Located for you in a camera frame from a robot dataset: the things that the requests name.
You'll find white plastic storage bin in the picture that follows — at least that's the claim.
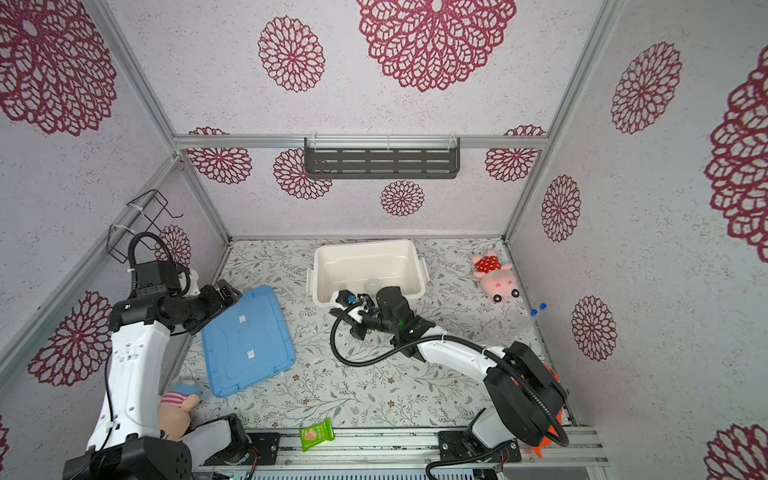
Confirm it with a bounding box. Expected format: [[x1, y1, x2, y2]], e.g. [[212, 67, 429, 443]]
[[306, 239, 430, 308]]

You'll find blue plastic bin lid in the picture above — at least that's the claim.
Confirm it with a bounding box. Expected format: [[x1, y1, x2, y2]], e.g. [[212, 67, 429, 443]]
[[201, 286, 296, 398]]

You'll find white round dish large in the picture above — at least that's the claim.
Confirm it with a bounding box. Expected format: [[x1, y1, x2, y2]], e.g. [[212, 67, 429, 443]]
[[364, 278, 385, 296]]

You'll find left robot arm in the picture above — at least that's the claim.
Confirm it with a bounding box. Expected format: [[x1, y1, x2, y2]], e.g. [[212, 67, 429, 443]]
[[62, 231, 251, 479]]

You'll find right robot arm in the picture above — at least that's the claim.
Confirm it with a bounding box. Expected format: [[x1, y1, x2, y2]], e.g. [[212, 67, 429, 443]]
[[330, 286, 570, 479]]

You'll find cartoon boy plush doll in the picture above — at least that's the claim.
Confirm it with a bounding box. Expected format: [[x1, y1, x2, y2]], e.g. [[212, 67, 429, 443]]
[[158, 380, 203, 441]]

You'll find pink pig plush toy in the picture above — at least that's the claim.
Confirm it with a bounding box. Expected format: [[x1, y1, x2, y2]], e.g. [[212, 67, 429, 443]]
[[471, 250, 521, 303]]

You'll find green snack packet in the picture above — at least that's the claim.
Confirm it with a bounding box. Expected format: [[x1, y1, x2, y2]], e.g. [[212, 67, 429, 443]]
[[299, 418, 335, 452]]

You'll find red shark plush toy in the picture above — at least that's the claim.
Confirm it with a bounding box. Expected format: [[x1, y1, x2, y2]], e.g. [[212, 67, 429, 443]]
[[532, 364, 564, 459]]

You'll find black wire wall rack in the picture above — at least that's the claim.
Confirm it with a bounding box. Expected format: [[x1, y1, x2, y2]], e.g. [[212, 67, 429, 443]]
[[104, 188, 184, 264]]

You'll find aluminium front rail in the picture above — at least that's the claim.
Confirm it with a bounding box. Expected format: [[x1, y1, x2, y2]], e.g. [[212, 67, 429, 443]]
[[206, 425, 610, 472]]

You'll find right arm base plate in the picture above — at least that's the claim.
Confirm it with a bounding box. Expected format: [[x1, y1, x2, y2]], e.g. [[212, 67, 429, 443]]
[[438, 430, 522, 464]]

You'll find grey wall shelf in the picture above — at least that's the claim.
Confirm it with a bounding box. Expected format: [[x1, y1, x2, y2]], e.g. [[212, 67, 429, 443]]
[[304, 137, 461, 180]]

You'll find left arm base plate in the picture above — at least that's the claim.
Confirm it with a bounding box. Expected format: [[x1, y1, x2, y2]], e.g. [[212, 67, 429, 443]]
[[209, 430, 282, 467]]

